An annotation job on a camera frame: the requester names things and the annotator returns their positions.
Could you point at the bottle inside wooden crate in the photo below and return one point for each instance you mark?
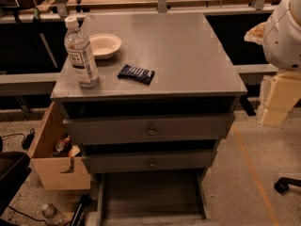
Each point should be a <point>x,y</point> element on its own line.
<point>62,144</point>

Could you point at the black chair caster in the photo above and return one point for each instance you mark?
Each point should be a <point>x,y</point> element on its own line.
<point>283,184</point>

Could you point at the dark blue rxbar wrapper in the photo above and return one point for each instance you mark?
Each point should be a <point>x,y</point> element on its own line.
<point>136,74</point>

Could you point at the wooden crate on floor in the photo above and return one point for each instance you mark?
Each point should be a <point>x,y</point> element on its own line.
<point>56,173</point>

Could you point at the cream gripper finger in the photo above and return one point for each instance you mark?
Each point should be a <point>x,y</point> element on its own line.
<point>278,95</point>
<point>255,34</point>

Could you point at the black bin at left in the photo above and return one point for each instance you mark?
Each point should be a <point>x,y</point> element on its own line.
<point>14,169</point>

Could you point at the clear plastic water bottle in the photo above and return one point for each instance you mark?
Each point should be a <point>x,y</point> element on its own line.
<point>80,54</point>

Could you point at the white paper bowl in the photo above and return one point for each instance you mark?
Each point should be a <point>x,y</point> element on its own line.
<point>104,46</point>

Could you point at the grey three-drawer cabinet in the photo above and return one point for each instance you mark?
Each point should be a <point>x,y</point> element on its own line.
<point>193,76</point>

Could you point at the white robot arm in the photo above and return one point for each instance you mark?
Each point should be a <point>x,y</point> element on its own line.
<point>280,38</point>

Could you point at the grey top drawer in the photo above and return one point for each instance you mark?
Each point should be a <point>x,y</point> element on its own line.
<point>120,130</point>

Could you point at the plastic bottle on floor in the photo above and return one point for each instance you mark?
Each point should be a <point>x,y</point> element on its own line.
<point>52,214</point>

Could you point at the grey open bottom drawer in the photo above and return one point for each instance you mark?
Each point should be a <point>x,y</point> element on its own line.
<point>153,198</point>

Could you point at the grey middle drawer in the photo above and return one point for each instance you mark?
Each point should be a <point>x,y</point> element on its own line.
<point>126,162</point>

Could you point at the black power adapter with cable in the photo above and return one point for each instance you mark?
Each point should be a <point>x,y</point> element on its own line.
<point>27,139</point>

